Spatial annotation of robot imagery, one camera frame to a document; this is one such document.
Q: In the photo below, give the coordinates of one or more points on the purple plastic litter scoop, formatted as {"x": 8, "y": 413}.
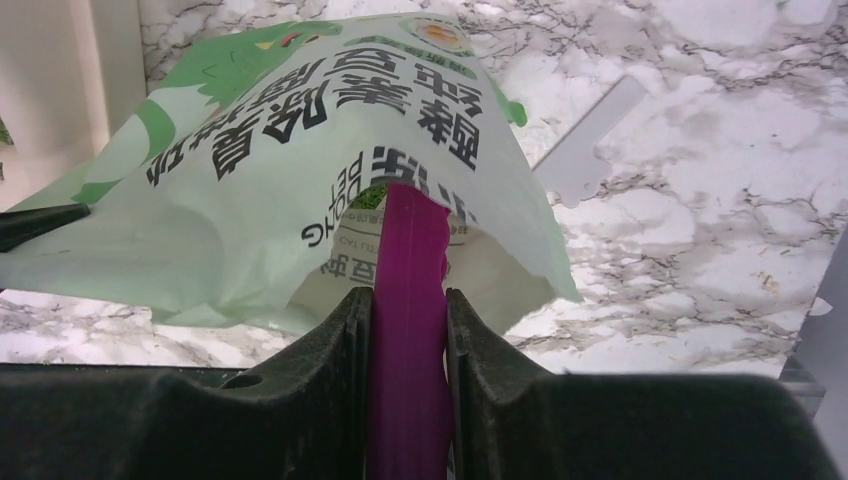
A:
{"x": 409, "y": 405}

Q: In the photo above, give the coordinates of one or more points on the green litter bag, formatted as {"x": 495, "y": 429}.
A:
{"x": 228, "y": 197}

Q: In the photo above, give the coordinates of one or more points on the beige plastic litter box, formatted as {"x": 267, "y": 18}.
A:
{"x": 71, "y": 74}

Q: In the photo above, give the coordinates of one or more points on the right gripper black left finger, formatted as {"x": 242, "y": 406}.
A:
{"x": 300, "y": 414}

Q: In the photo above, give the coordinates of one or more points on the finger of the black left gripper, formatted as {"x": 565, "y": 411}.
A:
{"x": 19, "y": 227}

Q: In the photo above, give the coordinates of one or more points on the white bag sealing clip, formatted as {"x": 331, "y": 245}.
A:
{"x": 570, "y": 169}

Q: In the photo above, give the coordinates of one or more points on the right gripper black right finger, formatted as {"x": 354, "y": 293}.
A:
{"x": 516, "y": 420}

